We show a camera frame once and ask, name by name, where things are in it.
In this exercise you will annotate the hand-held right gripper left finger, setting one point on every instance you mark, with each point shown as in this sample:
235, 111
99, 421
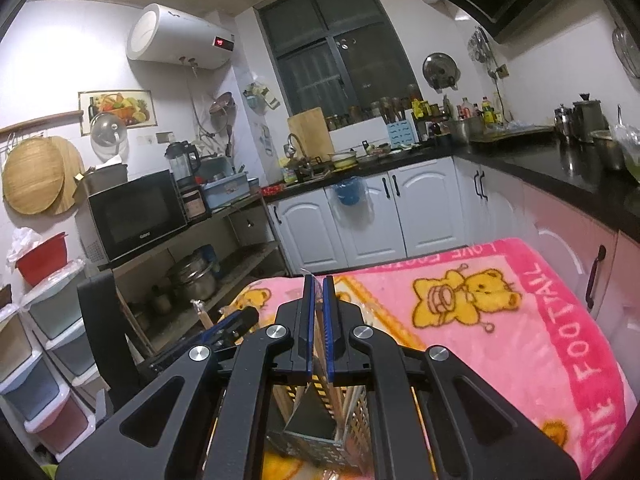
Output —
309, 310

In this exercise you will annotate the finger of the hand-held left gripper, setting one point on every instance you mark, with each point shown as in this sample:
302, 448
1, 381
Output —
250, 316
227, 324

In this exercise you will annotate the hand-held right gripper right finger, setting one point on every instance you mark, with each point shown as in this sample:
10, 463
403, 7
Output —
328, 320

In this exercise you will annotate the dark green utensil holder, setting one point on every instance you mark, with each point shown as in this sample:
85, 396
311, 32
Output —
310, 425

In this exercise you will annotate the hanging metal utensils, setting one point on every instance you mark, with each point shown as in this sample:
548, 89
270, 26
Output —
480, 45

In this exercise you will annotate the stacked steel pots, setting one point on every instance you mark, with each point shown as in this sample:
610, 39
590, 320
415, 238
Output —
195, 275

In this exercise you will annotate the red plastic basin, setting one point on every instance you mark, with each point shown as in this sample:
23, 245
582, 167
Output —
42, 260

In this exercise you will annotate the metal kitchen shelf rack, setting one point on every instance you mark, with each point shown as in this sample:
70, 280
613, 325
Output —
220, 215

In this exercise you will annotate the black microwave oven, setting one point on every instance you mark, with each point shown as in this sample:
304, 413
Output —
140, 215

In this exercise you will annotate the white plastic bag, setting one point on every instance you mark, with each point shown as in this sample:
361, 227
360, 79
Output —
22, 242

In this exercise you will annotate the blue hanging bag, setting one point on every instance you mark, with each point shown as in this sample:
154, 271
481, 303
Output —
347, 192

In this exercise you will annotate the brown canister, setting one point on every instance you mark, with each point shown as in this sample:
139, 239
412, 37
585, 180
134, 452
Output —
194, 205

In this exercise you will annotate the blue dish rack box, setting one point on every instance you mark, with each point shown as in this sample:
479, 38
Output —
225, 192

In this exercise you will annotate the grey metal box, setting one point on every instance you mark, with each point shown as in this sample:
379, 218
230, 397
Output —
105, 180

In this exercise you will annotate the round wooden board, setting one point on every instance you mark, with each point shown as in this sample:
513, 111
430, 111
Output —
74, 175

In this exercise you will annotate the white bowl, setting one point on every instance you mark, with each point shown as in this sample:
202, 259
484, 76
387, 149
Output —
344, 161

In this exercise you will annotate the white kitchen cabinets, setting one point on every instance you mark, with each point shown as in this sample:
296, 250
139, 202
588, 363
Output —
430, 200

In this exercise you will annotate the round bamboo tray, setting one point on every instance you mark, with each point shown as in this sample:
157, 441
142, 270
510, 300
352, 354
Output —
32, 175

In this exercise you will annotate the metal faucet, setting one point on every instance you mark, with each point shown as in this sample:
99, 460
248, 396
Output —
295, 138

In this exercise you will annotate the printed pink blanket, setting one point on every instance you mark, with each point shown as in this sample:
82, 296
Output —
500, 340

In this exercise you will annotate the wooden cutting board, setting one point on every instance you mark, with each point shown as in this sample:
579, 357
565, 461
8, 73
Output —
310, 130

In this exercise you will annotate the hanging glass lid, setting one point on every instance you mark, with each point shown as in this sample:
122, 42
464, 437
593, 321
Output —
107, 132

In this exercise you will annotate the row of spice jars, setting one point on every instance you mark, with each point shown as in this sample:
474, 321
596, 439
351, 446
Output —
345, 120

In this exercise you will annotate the light blue knife block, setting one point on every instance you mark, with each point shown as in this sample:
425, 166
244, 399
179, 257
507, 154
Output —
401, 132

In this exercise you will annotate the hanging wok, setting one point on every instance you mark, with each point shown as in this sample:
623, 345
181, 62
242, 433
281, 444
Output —
222, 107

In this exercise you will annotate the steel pot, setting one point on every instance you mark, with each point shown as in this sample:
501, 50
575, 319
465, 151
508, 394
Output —
467, 130

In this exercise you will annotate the yellow oil bottle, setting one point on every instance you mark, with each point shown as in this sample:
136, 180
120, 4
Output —
487, 110

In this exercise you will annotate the hanging metal pot lid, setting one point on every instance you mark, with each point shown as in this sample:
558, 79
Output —
440, 67

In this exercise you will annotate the dark framed window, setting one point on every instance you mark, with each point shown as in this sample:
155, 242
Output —
325, 35

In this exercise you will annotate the white water heater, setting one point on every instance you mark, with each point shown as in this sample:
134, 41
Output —
175, 35

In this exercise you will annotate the small metal coffee pot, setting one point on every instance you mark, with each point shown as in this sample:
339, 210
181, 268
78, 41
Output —
564, 122

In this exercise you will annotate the large metal kettle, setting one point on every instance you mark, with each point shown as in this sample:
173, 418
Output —
590, 120

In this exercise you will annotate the clear bag of greens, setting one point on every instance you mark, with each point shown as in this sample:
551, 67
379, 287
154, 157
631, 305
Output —
631, 155

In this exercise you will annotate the wooden wall rail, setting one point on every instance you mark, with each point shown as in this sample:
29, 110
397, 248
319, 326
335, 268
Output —
40, 121

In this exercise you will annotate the fruit wall poster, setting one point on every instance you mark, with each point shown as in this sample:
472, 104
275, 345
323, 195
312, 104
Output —
122, 105

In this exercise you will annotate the wall-mounted cup holder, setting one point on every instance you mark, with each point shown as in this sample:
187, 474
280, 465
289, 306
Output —
260, 97

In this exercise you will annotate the wall-hung glass lid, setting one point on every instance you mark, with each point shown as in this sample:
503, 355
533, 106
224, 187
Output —
627, 52

